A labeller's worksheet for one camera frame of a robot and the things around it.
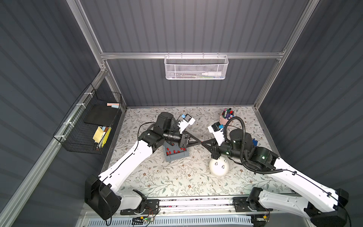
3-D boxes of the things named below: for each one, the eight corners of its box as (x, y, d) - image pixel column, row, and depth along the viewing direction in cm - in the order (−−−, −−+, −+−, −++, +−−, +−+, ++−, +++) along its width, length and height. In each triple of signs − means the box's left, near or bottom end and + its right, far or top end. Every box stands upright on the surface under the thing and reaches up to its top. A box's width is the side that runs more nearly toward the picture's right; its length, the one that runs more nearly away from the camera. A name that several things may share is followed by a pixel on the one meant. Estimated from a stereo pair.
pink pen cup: (220, 128, 109) (223, 116, 98) (218, 120, 114) (221, 108, 103) (230, 128, 109) (235, 116, 98) (228, 120, 114) (232, 108, 103)
